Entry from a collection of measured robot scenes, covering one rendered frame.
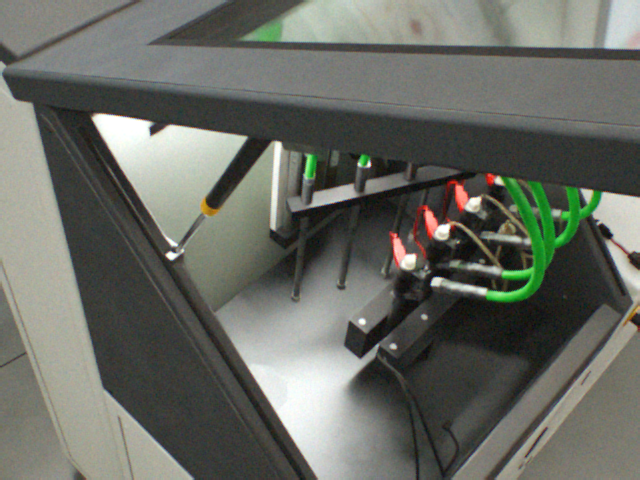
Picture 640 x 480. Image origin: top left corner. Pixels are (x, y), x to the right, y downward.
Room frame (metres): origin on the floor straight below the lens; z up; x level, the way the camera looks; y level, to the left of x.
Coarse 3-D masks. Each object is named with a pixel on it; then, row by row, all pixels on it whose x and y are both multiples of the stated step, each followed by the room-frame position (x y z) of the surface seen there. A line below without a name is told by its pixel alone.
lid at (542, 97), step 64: (192, 0) 0.71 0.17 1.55; (256, 0) 0.68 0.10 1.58; (320, 0) 0.65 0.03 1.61; (384, 0) 0.61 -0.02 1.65; (448, 0) 0.57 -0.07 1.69; (512, 0) 0.53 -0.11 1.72; (576, 0) 0.50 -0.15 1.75; (64, 64) 0.59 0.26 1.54; (128, 64) 0.55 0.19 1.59; (192, 64) 0.51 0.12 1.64; (256, 64) 0.47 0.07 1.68; (320, 64) 0.44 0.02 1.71; (384, 64) 0.42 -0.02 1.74; (448, 64) 0.40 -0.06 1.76; (512, 64) 0.38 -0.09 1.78; (576, 64) 0.36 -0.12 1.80; (256, 128) 0.41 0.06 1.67; (320, 128) 0.38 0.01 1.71; (384, 128) 0.35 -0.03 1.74; (448, 128) 0.33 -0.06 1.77; (512, 128) 0.31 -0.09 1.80; (576, 128) 0.29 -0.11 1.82
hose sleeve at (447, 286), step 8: (448, 280) 0.70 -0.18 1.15; (440, 288) 0.69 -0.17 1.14; (448, 288) 0.68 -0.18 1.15; (456, 288) 0.68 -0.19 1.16; (464, 288) 0.67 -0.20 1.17; (472, 288) 0.67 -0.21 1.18; (480, 288) 0.67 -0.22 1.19; (464, 296) 0.67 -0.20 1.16; (472, 296) 0.66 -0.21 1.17; (480, 296) 0.65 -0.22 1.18
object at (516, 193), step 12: (312, 156) 0.84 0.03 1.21; (312, 168) 0.85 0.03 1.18; (312, 180) 0.85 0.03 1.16; (504, 180) 0.67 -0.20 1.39; (516, 192) 0.66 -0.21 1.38; (516, 204) 0.66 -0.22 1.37; (528, 204) 0.66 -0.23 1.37; (528, 216) 0.65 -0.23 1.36; (528, 228) 0.64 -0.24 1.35; (540, 240) 0.64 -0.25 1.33; (540, 252) 0.63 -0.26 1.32; (540, 264) 0.63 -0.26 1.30; (540, 276) 0.62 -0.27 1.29; (528, 288) 0.62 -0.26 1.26; (492, 300) 0.65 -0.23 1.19; (504, 300) 0.64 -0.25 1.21; (516, 300) 0.63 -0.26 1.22
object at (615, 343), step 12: (636, 300) 0.87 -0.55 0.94; (636, 312) 1.02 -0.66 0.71; (612, 336) 0.87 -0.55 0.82; (624, 336) 1.18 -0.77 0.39; (612, 348) 1.05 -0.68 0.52; (600, 360) 0.97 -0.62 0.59; (612, 360) 1.29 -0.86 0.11; (588, 372) 0.89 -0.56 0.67; (600, 372) 1.19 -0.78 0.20; (588, 384) 1.08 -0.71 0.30; (576, 396) 1.01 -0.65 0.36; (564, 408) 0.93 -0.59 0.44; (552, 432) 1.02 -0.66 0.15; (540, 444) 0.92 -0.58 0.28
